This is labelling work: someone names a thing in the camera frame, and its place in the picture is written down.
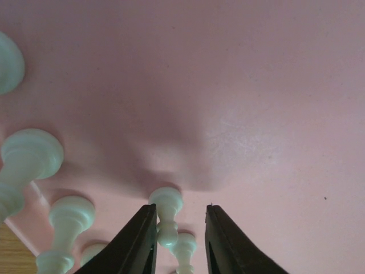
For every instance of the white king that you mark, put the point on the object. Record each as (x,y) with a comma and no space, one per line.
(27,155)

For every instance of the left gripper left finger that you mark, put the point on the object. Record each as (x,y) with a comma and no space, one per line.
(132,250)

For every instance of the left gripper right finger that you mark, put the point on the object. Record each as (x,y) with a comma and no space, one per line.
(229,250)

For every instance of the pink plastic tray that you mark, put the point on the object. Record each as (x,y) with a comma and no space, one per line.
(256,106)

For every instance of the white pawn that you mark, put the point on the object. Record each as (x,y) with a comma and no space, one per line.
(169,202)
(183,251)

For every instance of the white knight near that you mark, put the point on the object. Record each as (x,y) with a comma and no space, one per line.
(91,251)

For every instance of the white bishop near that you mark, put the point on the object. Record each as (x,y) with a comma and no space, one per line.
(69,216)

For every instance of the white queen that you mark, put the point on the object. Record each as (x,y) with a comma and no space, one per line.
(12,65)

